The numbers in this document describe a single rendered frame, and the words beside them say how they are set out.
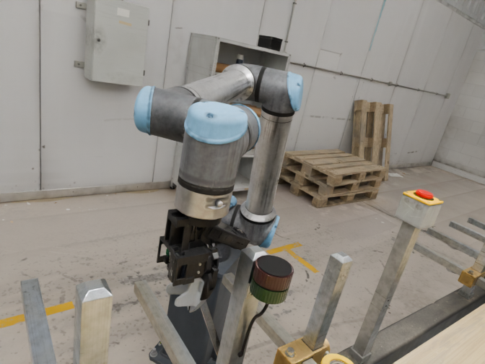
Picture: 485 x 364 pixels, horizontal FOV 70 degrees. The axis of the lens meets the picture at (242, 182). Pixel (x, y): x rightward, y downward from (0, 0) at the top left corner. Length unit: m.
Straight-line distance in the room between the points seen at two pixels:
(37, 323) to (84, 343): 0.24
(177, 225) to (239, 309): 0.18
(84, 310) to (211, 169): 0.24
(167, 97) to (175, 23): 2.76
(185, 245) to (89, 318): 0.18
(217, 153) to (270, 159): 0.76
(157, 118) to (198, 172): 0.18
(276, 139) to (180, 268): 0.73
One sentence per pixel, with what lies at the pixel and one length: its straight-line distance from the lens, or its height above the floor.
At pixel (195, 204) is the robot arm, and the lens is 0.52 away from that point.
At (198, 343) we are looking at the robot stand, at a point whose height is 0.19.
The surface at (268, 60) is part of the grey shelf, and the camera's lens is 3.89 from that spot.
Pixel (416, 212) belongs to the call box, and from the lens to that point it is 0.93.
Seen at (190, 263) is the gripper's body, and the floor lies 1.13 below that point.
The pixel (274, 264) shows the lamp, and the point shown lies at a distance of 0.55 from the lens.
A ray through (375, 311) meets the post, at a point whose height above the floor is 0.88.
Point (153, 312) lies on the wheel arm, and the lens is 0.89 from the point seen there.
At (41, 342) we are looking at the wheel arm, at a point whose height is 0.96.
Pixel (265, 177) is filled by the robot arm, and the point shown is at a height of 1.05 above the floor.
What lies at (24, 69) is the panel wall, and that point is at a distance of 3.09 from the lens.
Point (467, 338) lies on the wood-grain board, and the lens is 1.12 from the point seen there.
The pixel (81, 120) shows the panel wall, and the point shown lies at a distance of 3.23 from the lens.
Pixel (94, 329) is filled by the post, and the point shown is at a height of 1.11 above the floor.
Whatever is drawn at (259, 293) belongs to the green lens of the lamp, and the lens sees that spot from 0.55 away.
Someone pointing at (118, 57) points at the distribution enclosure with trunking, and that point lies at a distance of 2.98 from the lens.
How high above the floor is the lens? 1.46
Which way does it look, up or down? 20 degrees down
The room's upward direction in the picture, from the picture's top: 12 degrees clockwise
